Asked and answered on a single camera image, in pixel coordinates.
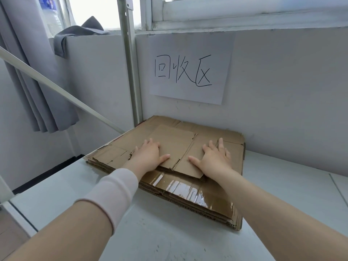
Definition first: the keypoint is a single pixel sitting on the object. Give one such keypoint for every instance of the white wrist sleeve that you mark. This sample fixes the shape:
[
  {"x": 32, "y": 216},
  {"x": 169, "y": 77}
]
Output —
[{"x": 114, "y": 192}]

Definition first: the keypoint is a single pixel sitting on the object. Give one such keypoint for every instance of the white metal shelf rack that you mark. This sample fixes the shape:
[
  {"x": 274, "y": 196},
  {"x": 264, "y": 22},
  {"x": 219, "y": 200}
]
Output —
[{"x": 130, "y": 65}]

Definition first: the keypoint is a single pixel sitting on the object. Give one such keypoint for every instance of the person's right forearm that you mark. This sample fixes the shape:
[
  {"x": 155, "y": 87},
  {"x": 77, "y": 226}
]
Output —
[{"x": 285, "y": 214}]

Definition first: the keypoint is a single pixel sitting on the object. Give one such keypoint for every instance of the grey curtain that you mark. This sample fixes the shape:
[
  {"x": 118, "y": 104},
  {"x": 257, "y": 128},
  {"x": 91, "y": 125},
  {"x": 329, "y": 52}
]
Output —
[{"x": 40, "y": 92}]

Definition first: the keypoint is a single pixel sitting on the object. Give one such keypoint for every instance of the person's right hand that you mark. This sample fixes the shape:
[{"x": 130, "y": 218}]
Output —
[{"x": 217, "y": 163}]

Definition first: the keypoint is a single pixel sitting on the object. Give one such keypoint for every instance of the person's left forearm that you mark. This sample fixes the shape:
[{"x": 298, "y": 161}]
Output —
[{"x": 59, "y": 231}]

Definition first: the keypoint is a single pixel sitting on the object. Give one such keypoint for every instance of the torn-edge brown cardboard box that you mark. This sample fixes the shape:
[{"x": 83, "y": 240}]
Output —
[{"x": 176, "y": 144}]

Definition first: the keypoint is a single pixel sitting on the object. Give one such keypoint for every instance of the plain brown cardboard box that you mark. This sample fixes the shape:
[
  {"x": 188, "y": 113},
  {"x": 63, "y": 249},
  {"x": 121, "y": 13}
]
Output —
[{"x": 190, "y": 190}]

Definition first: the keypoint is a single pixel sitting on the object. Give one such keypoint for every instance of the grey cloth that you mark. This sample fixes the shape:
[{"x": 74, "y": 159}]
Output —
[{"x": 61, "y": 42}]

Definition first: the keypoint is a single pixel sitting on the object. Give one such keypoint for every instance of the person's left hand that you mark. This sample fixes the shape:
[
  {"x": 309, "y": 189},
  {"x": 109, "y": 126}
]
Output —
[{"x": 148, "y": 157}]

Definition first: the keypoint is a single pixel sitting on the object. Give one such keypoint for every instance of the clear plastic water bottle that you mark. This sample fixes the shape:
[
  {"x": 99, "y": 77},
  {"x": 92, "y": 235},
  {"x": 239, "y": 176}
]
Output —
[{"x": 53, "y": 21}]

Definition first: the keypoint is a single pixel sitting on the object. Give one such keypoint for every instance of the white handwritten paper sign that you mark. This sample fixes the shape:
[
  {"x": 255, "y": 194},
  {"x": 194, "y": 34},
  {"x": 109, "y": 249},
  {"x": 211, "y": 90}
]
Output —
[{"x": 190, "y": 43}]

